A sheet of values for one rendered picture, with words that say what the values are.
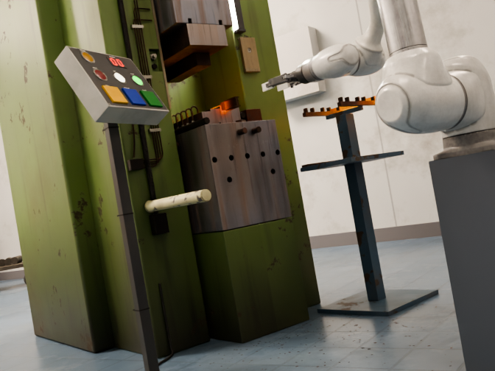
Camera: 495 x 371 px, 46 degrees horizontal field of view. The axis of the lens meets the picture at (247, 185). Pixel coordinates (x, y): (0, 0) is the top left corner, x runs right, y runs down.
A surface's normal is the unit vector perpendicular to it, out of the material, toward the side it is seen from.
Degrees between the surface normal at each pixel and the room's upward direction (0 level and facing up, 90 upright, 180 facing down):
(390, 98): 97
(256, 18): 90
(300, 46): 90
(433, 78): 82
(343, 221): 90
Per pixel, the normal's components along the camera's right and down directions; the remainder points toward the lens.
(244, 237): 0.58, -0.12
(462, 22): -0.58, 0.08
